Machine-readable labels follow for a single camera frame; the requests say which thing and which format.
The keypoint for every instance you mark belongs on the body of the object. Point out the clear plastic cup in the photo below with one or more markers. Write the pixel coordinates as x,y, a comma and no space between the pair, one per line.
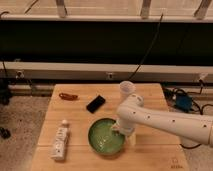
126,88

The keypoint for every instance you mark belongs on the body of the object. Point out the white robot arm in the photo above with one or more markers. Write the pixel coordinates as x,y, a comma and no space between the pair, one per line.
198,128

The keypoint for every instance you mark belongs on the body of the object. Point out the black object on floor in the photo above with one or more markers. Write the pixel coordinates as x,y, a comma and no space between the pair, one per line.
4,133

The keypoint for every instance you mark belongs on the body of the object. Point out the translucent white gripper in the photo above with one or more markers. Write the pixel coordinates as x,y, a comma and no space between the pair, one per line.
131,140

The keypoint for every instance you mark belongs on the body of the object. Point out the white tube bottle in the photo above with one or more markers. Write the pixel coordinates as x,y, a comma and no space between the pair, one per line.
59,144

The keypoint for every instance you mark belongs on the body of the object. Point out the red-brown sausage toy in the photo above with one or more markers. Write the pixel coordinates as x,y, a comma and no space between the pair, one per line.
68,97

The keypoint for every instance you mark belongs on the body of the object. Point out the blue box on floor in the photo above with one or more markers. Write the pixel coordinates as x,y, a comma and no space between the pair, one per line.
183,101

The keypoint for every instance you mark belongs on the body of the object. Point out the black rectangular phone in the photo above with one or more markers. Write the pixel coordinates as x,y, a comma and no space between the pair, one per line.
95,104

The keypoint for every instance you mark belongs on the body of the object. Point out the green ceramic bowl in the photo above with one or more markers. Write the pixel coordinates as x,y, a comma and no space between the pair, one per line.
103,140

